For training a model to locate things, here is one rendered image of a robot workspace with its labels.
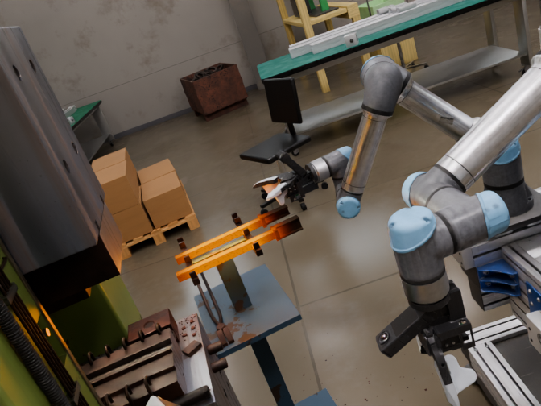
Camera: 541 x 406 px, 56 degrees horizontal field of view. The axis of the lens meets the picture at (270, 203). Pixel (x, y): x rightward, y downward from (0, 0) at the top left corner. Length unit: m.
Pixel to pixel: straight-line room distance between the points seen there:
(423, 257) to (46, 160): 0.64
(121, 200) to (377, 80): 3.10
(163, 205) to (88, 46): 5.43
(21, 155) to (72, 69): 8.61
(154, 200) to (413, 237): 3.66
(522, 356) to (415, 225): 1.36
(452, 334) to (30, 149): 0.78
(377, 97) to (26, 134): 0.97
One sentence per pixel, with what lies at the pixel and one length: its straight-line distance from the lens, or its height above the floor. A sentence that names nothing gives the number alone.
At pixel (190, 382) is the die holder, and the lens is 1.31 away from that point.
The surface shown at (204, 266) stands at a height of 0.99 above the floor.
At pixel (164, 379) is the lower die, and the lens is 1.24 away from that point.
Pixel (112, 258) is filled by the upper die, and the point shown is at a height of 1.31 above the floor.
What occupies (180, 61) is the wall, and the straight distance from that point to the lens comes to 9.24.
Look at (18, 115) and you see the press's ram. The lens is 0.95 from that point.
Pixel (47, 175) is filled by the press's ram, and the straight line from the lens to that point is 0.96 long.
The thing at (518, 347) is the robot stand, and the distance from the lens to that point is 2.17.
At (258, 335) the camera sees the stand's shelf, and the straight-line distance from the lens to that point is 1.67.
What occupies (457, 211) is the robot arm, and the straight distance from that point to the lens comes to 0.88.
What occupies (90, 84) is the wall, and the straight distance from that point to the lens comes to 9.52.
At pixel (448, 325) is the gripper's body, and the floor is 1.07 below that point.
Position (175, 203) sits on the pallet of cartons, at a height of 0.27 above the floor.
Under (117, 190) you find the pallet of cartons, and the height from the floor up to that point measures 0.57.
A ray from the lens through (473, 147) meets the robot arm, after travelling 1.00.
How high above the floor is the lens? 1.70
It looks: 23 degrees down
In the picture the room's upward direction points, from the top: 20 degrees counter-clockwise
